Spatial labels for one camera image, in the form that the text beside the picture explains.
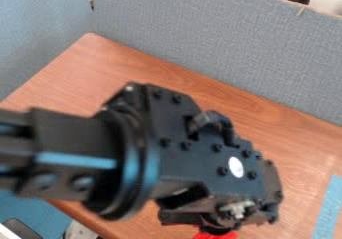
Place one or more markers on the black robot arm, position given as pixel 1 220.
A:
pixel 57 156

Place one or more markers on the white round object below table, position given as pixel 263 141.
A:
pixel 77 231

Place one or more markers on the black object bottom left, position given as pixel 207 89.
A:
pixel 13 229

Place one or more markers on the red plastic block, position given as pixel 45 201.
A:
pixel 215 234

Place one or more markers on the blue tape strip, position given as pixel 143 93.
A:
pixel 330 210

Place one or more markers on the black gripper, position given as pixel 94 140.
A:
pixel 181 159

